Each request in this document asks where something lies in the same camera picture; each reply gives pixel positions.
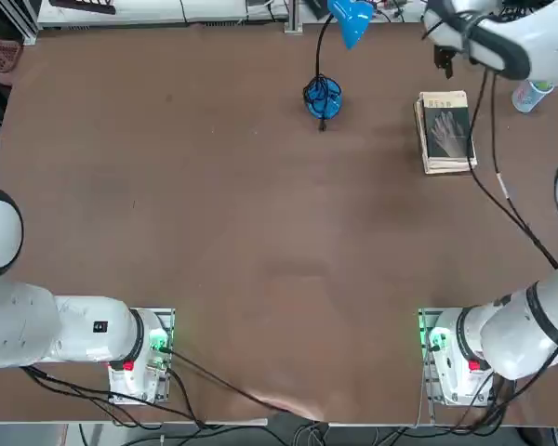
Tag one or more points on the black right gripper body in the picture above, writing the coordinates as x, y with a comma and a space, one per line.
445, 56

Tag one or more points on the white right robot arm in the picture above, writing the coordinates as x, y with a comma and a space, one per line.
516, 334

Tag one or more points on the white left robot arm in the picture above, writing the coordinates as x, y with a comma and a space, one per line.
28, 325

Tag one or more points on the clear plastic cup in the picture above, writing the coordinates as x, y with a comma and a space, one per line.
527, 102

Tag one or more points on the green highlighter pen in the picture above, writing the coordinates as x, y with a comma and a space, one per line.
543, 85

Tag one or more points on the blue desk lamp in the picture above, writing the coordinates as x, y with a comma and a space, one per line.
351, 18

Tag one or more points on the black ridged power supply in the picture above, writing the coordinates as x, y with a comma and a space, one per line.
86, 5

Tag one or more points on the pink perforated plastic basket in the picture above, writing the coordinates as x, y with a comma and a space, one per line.
0, 58

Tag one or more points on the aluminium frame post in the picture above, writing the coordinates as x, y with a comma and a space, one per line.
293, 16

